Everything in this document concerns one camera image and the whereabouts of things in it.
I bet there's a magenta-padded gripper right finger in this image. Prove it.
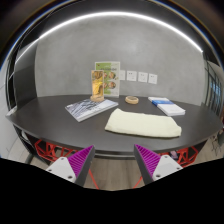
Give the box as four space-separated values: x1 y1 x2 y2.
133 143 184 186

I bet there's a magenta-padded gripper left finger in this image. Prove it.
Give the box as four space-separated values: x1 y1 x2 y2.
45 144 96 188

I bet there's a cream knitted towel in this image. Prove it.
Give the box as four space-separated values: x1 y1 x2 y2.
104 107 183 139

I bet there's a white book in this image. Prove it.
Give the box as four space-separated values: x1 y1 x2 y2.
156 103 187 117

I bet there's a grey printed magazine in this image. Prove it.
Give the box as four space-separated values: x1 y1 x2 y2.
64 98 119 123

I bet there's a blue and white booklet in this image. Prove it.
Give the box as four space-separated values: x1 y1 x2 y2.
147 96 175 108

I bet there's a beige tape roll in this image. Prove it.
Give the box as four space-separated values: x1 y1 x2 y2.
124 95 140 105

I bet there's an orange sign on wooden base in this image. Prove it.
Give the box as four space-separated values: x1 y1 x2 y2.
90 69 106 103

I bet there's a black-framed glass partition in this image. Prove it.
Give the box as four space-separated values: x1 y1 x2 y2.
203 59 224 118

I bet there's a green leaflet display stand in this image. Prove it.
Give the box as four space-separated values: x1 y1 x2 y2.
94 61 121 98

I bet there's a white ceiling light strip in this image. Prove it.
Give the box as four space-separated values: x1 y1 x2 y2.
14 11 204 64

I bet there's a red wire-frame stool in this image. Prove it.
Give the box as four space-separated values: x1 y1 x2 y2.
159 146 199 168
34 139 79 163

